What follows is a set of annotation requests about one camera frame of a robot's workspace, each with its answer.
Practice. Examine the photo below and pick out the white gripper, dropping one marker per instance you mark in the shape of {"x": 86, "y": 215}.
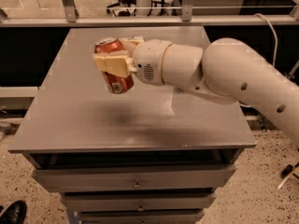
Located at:
{"x": 149, "y": 61}

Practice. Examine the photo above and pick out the red coke can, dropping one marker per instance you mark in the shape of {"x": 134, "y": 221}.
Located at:
{"x": 115, "y": 84}

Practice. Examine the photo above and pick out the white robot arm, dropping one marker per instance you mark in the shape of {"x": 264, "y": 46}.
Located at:
{"x": 227, "y": 71}

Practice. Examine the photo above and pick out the grey drawer cabinet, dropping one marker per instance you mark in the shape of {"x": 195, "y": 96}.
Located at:
{"x": 153, "y": 155}

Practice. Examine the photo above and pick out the black shoe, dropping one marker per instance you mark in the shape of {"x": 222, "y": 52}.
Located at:
{"x": 15, "y": 213}

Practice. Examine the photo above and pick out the black white floor object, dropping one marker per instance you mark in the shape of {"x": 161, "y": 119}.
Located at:
{"x": 287, "y": 172}

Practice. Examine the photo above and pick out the metal railing frame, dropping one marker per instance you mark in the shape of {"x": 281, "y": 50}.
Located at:
{"x": 103, "y": 13}

